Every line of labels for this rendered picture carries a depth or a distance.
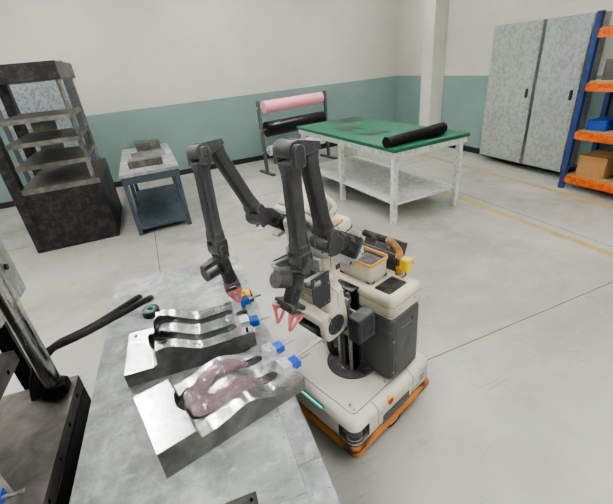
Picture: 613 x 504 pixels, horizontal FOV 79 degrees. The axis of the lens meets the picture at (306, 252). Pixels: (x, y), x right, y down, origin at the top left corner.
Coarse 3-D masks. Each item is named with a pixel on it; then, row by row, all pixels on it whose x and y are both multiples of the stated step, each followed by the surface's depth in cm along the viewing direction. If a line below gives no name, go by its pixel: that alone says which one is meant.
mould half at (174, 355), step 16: (224, 304) 168; (224, 320) 157; (144, 336) 157; (224, 336) 148; (240, 336) 148; (128, 352) 149; (144, 352) 148; (160, 352) 138; (176, 352) 141; (192, 352) 143; (208, 352) 146; (224, 352) 148; (240, 352) 151; (128, 368) 141; (144, 368) 140; (160, 368) 141; (176, 368) 144; (128, 384) 140
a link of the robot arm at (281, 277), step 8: (288, 264) 132; (304, 264) 126; (312, 264) 127; (272, 272) 125; (280, 272) 122; (288, 272) 125; (296, 272) 126; (304, 272) 127; (272, 280) 125; (280, 280) 122; (288, 280) 125
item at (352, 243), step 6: (348, 234) 141; (348, 240) 140; (354, 240) 142; (360, 240) 142; (348, 246) 140; (354, 246) 141; (360, 246) 141; (342, 252) 141; (348, 252) 142; (354, 252) 142; (354, 258) 141
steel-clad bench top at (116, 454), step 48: (144, 288) 204; (192, 288) 200; (96, 384) 143; (144, 384) 141; (96, 432) 124; (144, 432) 122; (240, 432) 119; (288, 432) 117; (96, 480) 109; (144, 480) 108; (192, 480) 106; (240, 480) 105; (288, 480) 104
